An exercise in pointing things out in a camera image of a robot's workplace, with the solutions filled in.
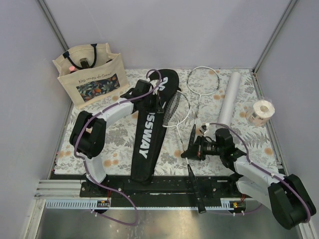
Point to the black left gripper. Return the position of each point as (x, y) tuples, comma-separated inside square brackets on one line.
[(157, 107)]

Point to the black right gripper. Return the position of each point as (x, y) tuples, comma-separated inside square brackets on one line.
[(194, 151)]

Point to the white racket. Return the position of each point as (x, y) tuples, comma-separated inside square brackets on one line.
[(177, 111), (202, 81)]

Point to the black Crossway racket bag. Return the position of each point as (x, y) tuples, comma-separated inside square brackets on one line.
[(150, 133)]

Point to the white shuttlecock tube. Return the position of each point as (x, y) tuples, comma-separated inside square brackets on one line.
[(228, 105)]

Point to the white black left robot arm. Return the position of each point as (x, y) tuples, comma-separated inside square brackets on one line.
[(88, 134)]

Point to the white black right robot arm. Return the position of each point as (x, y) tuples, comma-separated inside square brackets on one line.
[(285, 196)]

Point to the floral patterned table mat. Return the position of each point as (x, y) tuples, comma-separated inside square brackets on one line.
[(117, 153)]

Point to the beige floral tote bag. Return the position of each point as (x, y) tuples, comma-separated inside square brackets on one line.
[(105, 77)]

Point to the wrapped toilet paper roll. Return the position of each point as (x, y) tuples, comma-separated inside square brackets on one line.
[(260, 113)]

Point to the dark bottle in tote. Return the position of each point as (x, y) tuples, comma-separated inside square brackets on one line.
[(84, 63)]

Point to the pink capped bottle in tote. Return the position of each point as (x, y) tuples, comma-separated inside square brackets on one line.
[(72, 69)]

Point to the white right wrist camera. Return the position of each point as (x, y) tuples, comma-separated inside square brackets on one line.
[(204, 129)]

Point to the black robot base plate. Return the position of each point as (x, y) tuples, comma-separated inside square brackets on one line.
[(164, 191)]

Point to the aluminium frame rail front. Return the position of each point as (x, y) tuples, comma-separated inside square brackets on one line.
[(65, 194)]

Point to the aluminium frame post left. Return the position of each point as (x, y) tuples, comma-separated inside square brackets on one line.
[(51, 21)]

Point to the aluminium frame post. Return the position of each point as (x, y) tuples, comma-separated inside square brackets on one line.
[(51, 21), (281, 23)]

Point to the aluminium frame post right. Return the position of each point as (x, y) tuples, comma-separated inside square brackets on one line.
[(281, 23)]

